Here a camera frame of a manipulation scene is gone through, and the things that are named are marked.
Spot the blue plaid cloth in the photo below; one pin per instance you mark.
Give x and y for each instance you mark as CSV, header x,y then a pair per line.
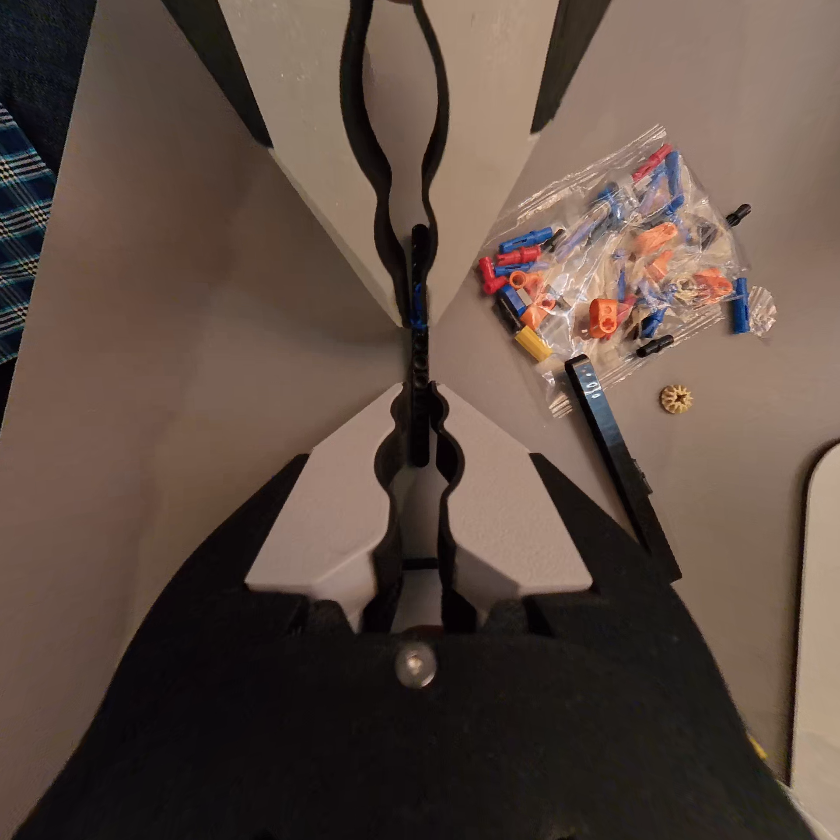
x,y
23,216

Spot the dark blue cloth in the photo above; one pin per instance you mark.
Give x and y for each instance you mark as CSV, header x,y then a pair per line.
x,y
39,59

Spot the black lego pin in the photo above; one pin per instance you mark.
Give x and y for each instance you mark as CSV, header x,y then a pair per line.
x,y
739,213
655,346

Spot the yellow lego connector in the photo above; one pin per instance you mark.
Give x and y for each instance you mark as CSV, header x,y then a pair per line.
x,y
533,343

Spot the long black lego beam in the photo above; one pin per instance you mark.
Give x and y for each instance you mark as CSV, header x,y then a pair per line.
x,y
617,459

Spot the blue lego pin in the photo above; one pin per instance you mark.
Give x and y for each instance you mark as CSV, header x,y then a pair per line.
x,y
741,305

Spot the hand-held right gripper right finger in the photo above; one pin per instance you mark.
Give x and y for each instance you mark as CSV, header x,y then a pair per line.
x,y
518,525

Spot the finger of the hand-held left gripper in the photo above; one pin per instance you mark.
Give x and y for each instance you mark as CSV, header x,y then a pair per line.
x,y
492,98
295,85

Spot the white stand base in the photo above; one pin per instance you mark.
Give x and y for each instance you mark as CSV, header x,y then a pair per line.
x,y
820,590

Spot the clear bag of lego pieces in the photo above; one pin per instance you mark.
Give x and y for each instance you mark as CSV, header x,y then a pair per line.
x,y
617,262

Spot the tan lego gear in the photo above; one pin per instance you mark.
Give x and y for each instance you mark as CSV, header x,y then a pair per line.
x,y
674,399

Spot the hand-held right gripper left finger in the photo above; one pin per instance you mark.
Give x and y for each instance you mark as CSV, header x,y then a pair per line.
x,y
315,525

